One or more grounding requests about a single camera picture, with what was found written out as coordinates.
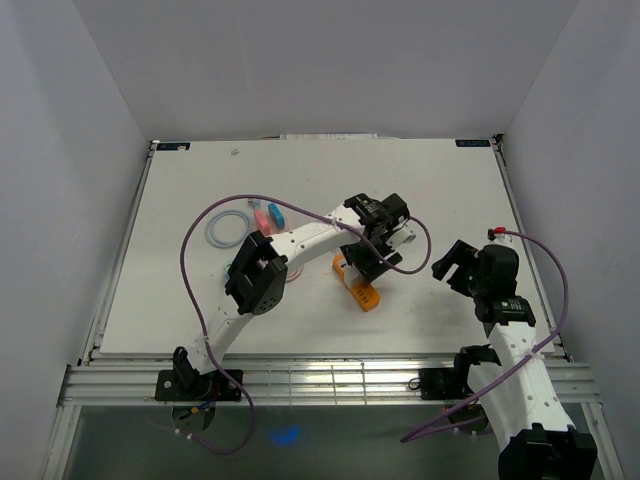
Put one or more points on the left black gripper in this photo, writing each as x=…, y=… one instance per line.
x=370, y=269

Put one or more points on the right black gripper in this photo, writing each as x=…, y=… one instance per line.
x=460, y=254

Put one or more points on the blue charger plug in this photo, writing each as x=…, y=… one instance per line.
x=276, y=216

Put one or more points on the coral pink plug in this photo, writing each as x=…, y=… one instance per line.
x=262, y=223

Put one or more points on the green charger plug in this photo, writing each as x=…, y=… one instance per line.
x=226, y=272

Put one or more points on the white grey charger plug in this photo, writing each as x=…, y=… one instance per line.
x=351, y=277

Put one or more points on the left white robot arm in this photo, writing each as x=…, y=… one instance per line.
x=257, y=279

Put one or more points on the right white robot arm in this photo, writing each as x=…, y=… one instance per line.
x=536, y=437

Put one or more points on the orange power strip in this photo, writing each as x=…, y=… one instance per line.
x=365, y=295

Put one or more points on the right corner label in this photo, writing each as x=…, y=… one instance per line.
x=473, y=143

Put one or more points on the corner label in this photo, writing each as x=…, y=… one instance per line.
x=173, y=146
x=473, y=143

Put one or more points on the left corner label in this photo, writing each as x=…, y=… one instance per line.
x=173, y=146

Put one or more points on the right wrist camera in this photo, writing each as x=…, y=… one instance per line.
x=500, y=236

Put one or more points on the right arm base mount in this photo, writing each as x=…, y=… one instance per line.
x=446, y=383

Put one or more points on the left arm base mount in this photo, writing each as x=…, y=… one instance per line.
x=212, y=386

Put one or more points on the aluminium rail frame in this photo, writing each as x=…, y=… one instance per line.
x=327, y=383

